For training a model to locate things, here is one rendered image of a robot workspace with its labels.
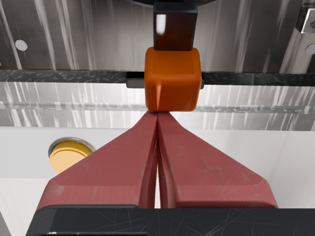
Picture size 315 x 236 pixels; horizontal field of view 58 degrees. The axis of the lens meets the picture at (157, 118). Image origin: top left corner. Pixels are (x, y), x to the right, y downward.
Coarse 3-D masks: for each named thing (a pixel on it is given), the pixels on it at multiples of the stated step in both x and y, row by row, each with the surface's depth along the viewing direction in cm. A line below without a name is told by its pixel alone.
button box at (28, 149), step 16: (0, 128) 25; (16, 128) 25; (32, 128) 25; (48, 128) 25; (64, 128) 25; (80, 128) 25; (96, 128) 25; (112, 128) 25; (128, 128) 25; (0, 144) 26; (16, 144) 26; (32, 144) 26; (48, 144) 26; (96, 144) 26; (0, 160) 28; (16, 160) 28; (32, 160) 28; (48, 160) 28; (0, 176) 29; (16, 176) 29; (32, 176) 29; (48, 176) 29
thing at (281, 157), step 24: (216, 144) 40; (240, 144) 39; (264, 144) 39; (288, 144) 39; (312, 144) 39; (264, 168) 42; (288, 168) 42; (312, 168) 42; (0, 192) 46; (24, 192) 46; (288, 192) 45; (312, 192) 45; (24, 216) 50
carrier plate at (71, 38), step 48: (0, 0) 18; (48, 0) 18; (96, 0) 18; (240, 0) 18; (288, 0) 18; (0, 48) 20; (48, 48) 20; (96, 48) 20; (144, 48) 20; (240, 48) 20; (288, 48) 20
